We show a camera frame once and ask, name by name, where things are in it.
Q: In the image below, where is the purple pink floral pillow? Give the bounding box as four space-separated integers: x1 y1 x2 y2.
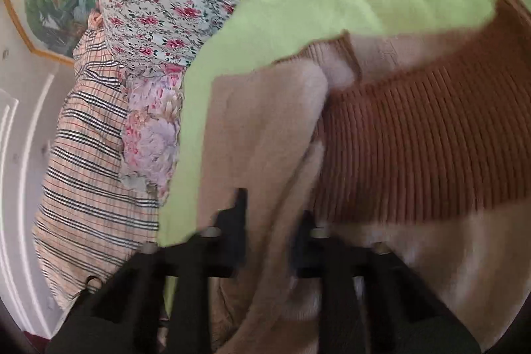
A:
119 66 185 206

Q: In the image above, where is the beige knitted sweater brown trim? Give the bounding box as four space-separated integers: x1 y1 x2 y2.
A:
197 0 530 353

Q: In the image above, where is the plaid checkered blanket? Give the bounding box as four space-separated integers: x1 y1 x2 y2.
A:
33 12 158 310

